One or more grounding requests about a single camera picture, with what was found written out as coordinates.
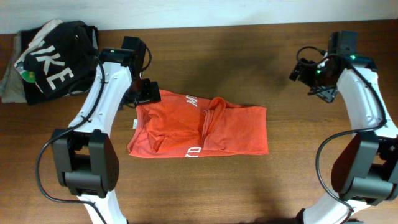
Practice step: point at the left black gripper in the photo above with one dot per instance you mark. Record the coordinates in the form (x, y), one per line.
(151, 93)

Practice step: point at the red orange t-shirt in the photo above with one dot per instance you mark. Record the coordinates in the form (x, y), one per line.
(184, 126)

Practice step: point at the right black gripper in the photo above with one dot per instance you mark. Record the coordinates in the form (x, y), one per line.
(327, 94)

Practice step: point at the black folded shirt white letters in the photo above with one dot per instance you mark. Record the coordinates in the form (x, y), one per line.
(62, 59)

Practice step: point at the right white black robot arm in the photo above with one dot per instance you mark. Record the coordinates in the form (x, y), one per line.
(365, 173)

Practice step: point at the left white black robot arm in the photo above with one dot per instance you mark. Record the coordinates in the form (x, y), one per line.
(85, 160)

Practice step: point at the white green printed folded garment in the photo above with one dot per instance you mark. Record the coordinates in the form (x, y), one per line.
(29, 68)

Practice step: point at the black folded garment underneath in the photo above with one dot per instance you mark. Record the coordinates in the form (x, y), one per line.
(34, 96)

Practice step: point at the grey beige folded garment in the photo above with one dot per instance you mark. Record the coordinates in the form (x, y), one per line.
(12, 90)

